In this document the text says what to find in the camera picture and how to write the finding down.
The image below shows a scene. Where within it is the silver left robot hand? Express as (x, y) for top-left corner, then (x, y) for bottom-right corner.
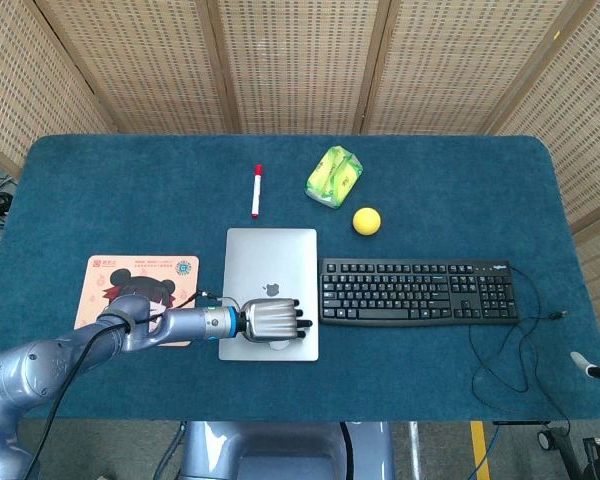
(239, 297), (314, 344)

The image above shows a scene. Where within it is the cartoon girl mouse pad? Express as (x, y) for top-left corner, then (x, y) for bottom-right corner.
(74, 255), (201, 348)

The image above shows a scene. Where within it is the grey closed laptop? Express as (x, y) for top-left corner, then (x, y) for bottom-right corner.
(218, 228), (320, 363)

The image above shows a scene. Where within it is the red white marker pen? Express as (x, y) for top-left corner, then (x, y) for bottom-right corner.
(251, 163), (265, 219)

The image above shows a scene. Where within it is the grey robot torso base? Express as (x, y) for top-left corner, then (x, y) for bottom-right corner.
(178, 420), (396, 480)

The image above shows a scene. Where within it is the yellow ball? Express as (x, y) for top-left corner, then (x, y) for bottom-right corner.
(352, 206), (382, 236)

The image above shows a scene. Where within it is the black computer keyboard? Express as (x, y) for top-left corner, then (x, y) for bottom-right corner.
(318, 257), (520, 328)

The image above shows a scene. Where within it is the green yellow snack packet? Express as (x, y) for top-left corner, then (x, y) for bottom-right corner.
(303, 145), (364, 210)

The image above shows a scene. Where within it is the blue table cloth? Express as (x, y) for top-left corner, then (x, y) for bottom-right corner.
(0, 133), (600, 423)

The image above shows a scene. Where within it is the metal table leg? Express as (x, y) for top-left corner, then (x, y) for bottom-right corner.
(408, 421), (422, 480)

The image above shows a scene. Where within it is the woven rattan folding screen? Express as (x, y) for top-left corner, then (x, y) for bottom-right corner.
(0, 0), (600, 311)

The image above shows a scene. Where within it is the black keyboard cable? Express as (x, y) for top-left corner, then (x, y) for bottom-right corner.
(469, 264), (572, 432)

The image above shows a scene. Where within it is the blue floor cable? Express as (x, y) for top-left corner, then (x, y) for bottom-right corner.
(487, 422), (503, 480)

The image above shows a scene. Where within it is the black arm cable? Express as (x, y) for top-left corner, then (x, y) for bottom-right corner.
(23, 289), (242, 480)

